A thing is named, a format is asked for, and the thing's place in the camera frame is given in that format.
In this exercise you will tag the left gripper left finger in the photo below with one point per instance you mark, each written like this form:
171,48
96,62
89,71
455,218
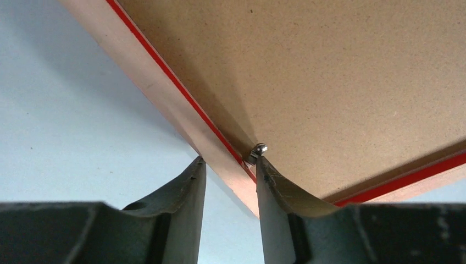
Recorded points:
162,227

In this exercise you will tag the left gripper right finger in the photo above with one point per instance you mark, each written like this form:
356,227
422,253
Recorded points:
298,227

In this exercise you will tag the red wooden picture frame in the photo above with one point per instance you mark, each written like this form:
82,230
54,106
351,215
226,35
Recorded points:
123,41

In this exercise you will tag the brown backing board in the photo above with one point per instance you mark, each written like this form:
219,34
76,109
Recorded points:
346,94

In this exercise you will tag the small metal retaining tab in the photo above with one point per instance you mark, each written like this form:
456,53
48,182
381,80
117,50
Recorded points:
259,150

